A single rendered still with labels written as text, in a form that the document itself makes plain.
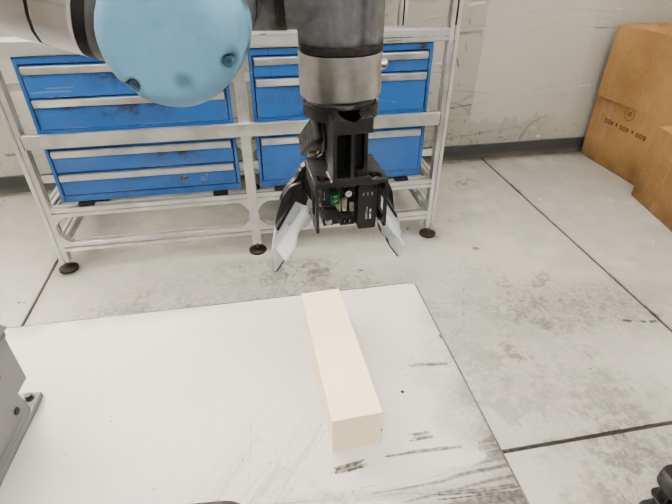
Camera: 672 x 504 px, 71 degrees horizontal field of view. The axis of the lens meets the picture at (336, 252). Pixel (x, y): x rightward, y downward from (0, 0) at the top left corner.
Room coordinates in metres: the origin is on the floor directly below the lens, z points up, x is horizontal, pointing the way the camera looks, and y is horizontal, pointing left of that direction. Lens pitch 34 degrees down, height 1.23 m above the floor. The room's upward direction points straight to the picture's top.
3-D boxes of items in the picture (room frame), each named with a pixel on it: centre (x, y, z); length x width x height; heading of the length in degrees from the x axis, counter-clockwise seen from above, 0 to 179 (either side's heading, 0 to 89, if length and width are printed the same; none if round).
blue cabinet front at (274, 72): (1.91, -0.03, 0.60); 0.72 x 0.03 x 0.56; 100
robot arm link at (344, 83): (0.45, -0.01, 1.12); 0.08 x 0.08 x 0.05
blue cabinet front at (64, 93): (1.77, 0.76, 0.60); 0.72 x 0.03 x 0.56; 100
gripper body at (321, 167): (0.44, -0.01, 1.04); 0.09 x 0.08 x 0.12; 12
